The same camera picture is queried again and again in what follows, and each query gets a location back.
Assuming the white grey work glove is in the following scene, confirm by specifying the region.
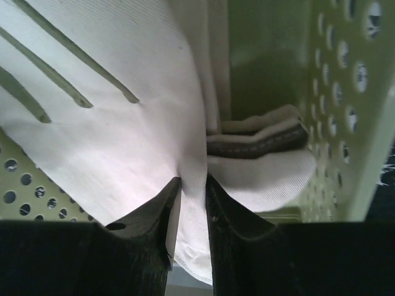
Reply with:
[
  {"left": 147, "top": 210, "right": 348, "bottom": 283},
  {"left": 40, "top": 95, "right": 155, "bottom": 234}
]
[
  {"left": 207, "top": 105, "right": 316, "bottom": 212},
  {"left": 1, "top": 1, "right": 231, "bottom": 284}
]

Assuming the pale green plastic storage basket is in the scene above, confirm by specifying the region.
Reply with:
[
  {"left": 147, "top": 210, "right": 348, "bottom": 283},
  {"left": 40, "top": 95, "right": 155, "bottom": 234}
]
[{"left": 1, "top": 1, "right": 394, "bottom": 222}]

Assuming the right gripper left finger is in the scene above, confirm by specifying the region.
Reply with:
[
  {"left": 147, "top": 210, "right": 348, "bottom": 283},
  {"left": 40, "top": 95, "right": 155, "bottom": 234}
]
[{"left": 1, "top": 178, "right": 181, "bottom": 295}]

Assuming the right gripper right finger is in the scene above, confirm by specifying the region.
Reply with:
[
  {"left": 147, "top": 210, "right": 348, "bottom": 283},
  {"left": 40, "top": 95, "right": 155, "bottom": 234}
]
[{"left": 206, "top": 176, "right": 394, "bottom": 295}]

